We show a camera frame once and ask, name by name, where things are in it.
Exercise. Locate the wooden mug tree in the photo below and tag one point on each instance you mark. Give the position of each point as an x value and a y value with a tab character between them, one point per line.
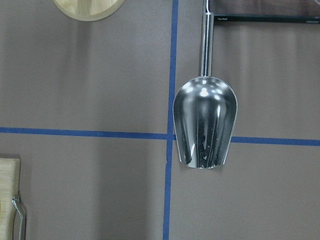
88	10

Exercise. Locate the dark rectangular tray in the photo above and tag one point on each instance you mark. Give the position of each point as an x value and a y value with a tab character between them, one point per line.
274	11

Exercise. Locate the metal scoop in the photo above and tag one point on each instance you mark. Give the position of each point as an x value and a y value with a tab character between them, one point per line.
204	109

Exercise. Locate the wooden cutting board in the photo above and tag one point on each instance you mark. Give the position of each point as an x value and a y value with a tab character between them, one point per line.
10	201

